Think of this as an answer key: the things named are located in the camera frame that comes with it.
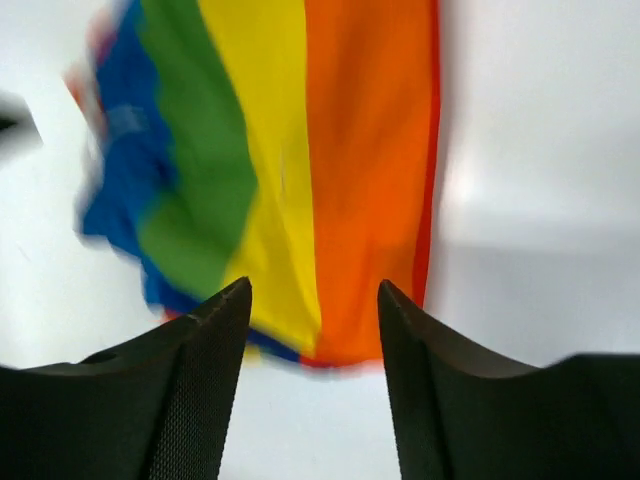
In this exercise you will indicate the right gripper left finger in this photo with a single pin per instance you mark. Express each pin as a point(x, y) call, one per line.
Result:
point(155, 407)

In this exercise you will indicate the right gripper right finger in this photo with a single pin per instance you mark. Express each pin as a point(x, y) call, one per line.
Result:
point(463, 411)

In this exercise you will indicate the rainbow striped shorts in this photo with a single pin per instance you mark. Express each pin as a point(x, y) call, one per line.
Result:
point(289, 142)

